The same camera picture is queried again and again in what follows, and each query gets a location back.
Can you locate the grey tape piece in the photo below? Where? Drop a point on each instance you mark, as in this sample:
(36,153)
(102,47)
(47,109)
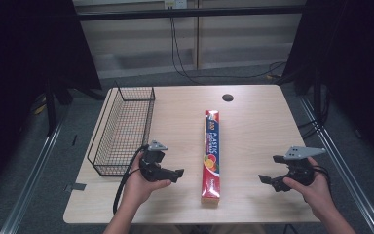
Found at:
(78,187)

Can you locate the person's left hand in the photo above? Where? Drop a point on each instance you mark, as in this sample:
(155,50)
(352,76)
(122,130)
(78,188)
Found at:
(138,190)

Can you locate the red and blue plastic wrap box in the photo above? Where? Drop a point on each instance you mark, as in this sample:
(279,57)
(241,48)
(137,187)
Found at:
(211,152)

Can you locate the person's right hand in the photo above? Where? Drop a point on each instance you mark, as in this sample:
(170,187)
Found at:
(316,191)

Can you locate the black metal stand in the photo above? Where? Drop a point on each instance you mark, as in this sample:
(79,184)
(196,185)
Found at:
(51,110)

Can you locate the black curtain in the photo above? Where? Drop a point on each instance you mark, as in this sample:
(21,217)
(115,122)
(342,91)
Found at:
(29,65)
(354,65)

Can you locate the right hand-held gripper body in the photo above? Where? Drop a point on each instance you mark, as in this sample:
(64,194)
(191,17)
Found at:
(300,172)

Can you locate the black horizontal bar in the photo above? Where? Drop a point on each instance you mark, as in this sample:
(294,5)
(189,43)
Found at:
(188,13)

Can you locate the white wall socket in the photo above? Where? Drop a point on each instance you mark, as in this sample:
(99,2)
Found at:
(175,3)

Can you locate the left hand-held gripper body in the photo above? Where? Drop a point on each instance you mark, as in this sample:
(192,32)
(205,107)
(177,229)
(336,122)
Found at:
(151,167)

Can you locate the metal floor rail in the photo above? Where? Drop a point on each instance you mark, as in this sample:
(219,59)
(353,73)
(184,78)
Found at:
(32,175)
(341,165)

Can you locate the round black table grommet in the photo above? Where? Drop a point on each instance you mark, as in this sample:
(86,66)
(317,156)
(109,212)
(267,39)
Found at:
(227,97)

